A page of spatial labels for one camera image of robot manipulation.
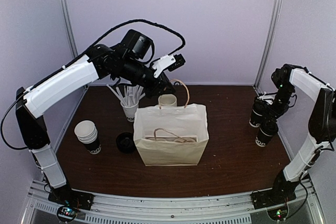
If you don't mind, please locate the white cup holding straws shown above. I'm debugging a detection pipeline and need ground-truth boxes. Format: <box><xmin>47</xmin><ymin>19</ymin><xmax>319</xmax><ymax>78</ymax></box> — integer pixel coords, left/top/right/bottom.
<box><xmin>120</xmin><ymin>102</ymin><xmax>139</xmax><ymax>123</ymax></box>

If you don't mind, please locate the stack of black lids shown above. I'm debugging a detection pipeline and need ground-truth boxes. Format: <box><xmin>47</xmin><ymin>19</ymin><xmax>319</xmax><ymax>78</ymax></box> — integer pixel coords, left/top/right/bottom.
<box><xmin>116</xmin><ymin>132</ymin><xmax>136</xmax><ymax>154</ymax></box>

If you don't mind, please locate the left corner metal post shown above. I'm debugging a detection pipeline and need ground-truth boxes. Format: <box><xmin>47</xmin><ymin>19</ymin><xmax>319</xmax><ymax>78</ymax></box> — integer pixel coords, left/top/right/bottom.
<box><xmin>60</xmin><ymin>0</ymin><xmax>78</xmax><ymax>58</ymax></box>

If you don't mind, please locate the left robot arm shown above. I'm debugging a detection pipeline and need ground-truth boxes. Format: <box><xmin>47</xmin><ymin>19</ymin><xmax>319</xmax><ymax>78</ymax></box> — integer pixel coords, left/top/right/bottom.
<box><xmin>15</xmin><ymin>29</ymin><xmax>181</xmax><ymax>205</ymax></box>

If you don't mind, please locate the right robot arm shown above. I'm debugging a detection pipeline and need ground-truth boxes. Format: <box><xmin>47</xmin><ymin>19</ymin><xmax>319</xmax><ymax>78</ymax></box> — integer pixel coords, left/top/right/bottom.
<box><xmin>269</xmin><ymin>63</ymin><xmax>335</xmax><ymax>204</ymax></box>

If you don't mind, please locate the black plastic cup lid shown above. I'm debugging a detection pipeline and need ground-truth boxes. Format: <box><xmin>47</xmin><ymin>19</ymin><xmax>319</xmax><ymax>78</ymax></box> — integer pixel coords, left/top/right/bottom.
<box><xmin>253</xmin><ymin>100</ymin><xmax>268</xmax><ymax>115</ymax></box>

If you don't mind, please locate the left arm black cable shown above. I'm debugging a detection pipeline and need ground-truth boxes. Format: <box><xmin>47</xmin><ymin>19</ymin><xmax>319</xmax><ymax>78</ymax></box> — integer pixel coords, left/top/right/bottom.
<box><xmin>0</xmin><ymin>18</ymin><xmax>186</xmax><ymax>150</ymax></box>

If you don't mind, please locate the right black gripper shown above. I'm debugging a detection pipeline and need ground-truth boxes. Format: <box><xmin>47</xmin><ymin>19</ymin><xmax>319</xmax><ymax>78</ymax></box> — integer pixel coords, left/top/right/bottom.
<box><xmin>263</xmin><ymin>83</ymin><xmax>295</xmax><ymax>129</ymax></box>

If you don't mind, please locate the aluminium front rail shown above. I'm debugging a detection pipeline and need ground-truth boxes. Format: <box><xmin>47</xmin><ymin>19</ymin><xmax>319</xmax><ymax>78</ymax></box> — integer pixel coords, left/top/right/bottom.
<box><xmin>19</xmin><ymin>179</ymin><xmax>326</xmax><ymax>223</ymax></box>

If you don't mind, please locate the black paper coffee cup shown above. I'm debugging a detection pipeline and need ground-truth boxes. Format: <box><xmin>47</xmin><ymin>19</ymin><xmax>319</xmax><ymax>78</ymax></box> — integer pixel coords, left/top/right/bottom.
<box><xmin>249</xmin><ymin>108</ymin><xmax>265</xmax><ymax>128</ymax></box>

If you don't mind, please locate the right corner metal post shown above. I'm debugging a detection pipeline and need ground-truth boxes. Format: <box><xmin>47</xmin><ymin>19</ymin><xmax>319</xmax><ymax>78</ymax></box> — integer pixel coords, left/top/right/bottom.
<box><xmin>254</xmin><ymin>0</ymin><xmax>283</xmax><ymax>91</ymax></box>

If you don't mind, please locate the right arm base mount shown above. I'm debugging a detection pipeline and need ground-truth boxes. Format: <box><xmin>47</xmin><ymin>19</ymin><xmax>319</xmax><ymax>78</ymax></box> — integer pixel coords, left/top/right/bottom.
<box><xmin>250</xmin><ymin>189</ymin><xmax>296</xmax><ymax>222</ymax></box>

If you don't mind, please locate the cardboard cup carrier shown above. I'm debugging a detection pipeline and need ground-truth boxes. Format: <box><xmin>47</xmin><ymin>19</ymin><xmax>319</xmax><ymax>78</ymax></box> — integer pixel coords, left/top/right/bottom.
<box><xmin>145</xmin><ymin>136</ymin><xmax>197</xmax><ymax>143</ymax></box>

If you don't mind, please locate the stack of paper cups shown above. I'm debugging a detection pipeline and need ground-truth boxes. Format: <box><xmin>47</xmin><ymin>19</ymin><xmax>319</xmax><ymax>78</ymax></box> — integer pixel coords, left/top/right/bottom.
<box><xmin>74</xmin><ymin>120</ymin><xmax>101</xmax><ymax>155</ymax></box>

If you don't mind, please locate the cream ceramic mug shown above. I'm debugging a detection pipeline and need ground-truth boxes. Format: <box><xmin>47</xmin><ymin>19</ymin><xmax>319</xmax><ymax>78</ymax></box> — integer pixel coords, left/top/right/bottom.
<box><xmin>158</xmin><ymin>94</ymin><xmax>177</xmax><ymax>107</ymax></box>

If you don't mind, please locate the wrapped white straws bundle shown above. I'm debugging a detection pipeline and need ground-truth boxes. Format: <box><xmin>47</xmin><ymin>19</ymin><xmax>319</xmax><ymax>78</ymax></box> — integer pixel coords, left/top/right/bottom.
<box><xmin>106</xmin><ymin>84</ymin><xmax>145</xmax><ymax>107</ymax></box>

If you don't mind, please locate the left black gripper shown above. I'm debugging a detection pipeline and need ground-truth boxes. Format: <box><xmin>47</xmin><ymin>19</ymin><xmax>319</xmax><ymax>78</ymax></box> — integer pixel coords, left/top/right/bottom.
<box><xmin>119</xmin><ymin>56</ymin><xmax>176</xmax><ymax>99</ymax></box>

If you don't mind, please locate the cream paper bag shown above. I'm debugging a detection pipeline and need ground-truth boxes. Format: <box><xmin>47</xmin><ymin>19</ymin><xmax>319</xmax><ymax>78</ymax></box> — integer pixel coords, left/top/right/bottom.
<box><xmin>133</xmin><ymin>78</ymin><xmax>210</xmax><ymax>167</ymax></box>

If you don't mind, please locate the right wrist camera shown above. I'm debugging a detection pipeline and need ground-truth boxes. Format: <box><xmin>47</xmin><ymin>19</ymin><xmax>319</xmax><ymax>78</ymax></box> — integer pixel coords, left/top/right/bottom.
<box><xmin>256</xmin><ymin>92</ymin><xmax>276</xmax><ymax>105</ymax></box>

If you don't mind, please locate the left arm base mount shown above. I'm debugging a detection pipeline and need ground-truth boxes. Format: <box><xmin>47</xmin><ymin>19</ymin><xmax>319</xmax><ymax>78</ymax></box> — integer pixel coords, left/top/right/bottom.
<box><xmin>48</xmin><ymin>191</ymin><xmax>94</xmax><ymax>223</ymax></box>

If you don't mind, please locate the corner metal post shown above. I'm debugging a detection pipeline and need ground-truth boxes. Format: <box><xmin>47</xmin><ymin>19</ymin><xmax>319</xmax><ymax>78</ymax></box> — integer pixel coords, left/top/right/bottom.
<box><xmin>60</xmin><ymin>0</ymin><xmax>78</xmax><ymax>58</ymax></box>
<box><xmin>254</xmin><ymin>0</ymin><xmax>283</xmax><ymax>91</ymax></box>

